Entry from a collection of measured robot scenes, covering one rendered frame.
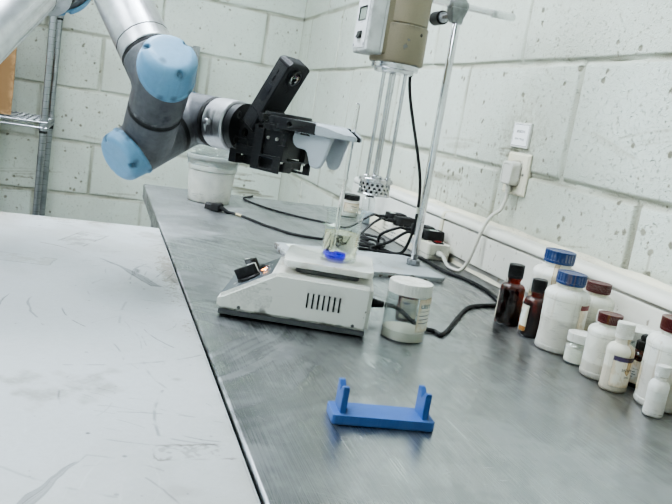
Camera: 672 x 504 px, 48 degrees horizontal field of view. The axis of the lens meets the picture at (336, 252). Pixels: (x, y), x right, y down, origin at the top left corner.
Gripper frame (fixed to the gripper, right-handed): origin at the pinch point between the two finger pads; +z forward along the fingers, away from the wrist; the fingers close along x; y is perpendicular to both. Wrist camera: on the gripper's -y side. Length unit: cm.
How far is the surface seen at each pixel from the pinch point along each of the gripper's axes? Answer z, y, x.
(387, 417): 25.5, 24.7, 22.3
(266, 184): -171, 35, -180
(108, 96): -214, 7, -121
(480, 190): -15, 9, -74
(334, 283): 3.6, 19.2, 3.2
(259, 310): -3.5, 24.3, 8.8
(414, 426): 27.5, 25.2, 20.6
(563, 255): 20.5, 13.0, -31.7
